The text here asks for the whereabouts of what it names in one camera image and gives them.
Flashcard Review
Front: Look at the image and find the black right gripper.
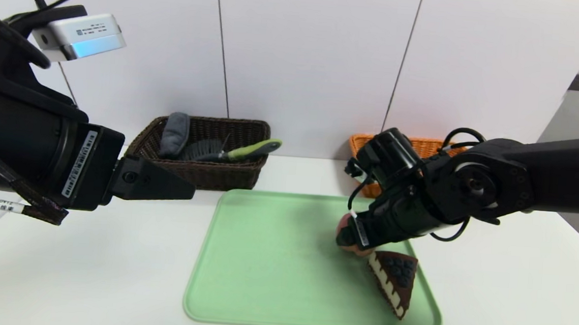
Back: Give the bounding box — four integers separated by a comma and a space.
334, 184, 433, 254

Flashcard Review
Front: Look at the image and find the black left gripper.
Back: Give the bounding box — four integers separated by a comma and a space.
0, 78, 202, 218

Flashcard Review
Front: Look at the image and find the pink peach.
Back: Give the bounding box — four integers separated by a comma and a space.
334, 213, 379, 257

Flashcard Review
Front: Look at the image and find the dark grey towel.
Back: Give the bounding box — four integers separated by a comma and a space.
159, 111, 192, 159

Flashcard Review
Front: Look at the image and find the chocolate blueberry cake slice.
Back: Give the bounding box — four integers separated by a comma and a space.
363, 249, 420, 322

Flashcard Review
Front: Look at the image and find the black brush with green handle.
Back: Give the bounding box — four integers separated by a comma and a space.
182, 133, 282, 168

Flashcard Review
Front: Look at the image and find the dark brown wicker basket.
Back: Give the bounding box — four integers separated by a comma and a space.
123, 111, 271, 194

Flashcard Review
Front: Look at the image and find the orange wicker basket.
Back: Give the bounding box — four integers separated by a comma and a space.
346, 133, 467, 204

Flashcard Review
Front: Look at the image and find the light green plastic tray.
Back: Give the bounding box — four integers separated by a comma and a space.
181, 185, 451, 325

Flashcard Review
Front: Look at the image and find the black braided cable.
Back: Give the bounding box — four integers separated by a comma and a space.
0, 125, 75, 227

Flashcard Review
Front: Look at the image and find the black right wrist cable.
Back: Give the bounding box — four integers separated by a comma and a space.
429, 126, 487, 244

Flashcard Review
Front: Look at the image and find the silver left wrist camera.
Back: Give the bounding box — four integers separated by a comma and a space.
31, 9, 129, 67

